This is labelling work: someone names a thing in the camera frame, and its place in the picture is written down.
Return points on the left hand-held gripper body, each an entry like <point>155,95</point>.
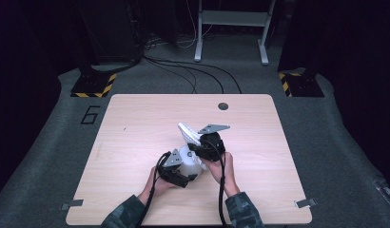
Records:
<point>172,175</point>

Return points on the grey metal floor piece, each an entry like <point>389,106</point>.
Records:
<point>386,190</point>

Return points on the person's left hand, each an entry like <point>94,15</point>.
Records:
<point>156,185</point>

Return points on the large white plastic cup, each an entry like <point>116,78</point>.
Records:
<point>190,163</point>

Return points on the white textured cloth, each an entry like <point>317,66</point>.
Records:
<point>187,132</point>

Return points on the black base with yellow stripes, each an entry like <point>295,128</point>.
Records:
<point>93,85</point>
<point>305,85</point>

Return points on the dark curtain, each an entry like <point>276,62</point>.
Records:
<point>22,79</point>
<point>358,63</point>

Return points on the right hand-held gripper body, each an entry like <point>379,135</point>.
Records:
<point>212,147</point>

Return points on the white metal stand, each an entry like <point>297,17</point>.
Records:
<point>234,18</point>

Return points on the grey tape strip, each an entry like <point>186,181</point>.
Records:
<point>72,204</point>
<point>305,203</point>

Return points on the person's right hand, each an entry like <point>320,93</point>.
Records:
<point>215,169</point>

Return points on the black equipment cabinet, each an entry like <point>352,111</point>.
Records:
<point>110,28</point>

